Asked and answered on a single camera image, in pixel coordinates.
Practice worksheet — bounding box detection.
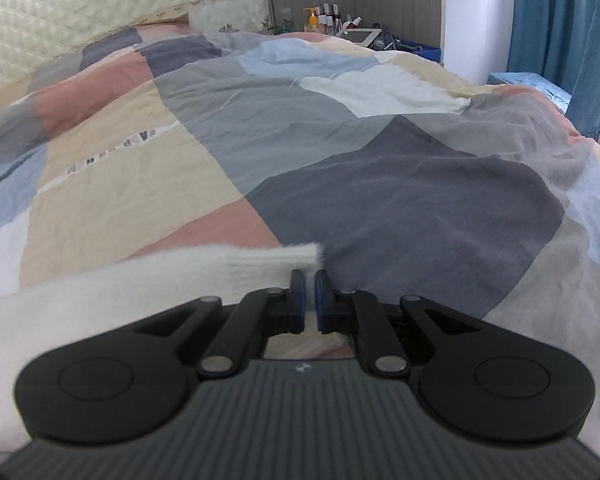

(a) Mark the cream striped knit sweater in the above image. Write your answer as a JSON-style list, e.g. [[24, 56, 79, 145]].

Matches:
[[0, 243, 323, 455]]

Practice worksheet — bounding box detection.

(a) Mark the patchwork colour block duvet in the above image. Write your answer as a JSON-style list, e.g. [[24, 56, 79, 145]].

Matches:
[[0, 23, 600, 454]]

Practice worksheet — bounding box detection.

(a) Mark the blue storage tray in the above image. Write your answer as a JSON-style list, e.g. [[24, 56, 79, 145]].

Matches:
[[393, 36, 442, 64]]

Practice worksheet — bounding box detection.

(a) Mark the white tablet device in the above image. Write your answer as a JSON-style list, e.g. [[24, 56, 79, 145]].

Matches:
[[338, 28, 382, 48]]

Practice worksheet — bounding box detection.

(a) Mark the yellow pump bottle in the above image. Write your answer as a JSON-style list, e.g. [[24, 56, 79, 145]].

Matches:
[[304, 6, 321, 34]]

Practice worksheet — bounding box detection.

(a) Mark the light blue stool cushion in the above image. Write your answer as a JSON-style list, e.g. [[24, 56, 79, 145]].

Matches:
[[486, 73, 571, 114]]

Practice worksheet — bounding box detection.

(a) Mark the blue curtain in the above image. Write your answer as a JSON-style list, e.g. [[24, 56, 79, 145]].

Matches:
[[507, 0, 600, 140]]

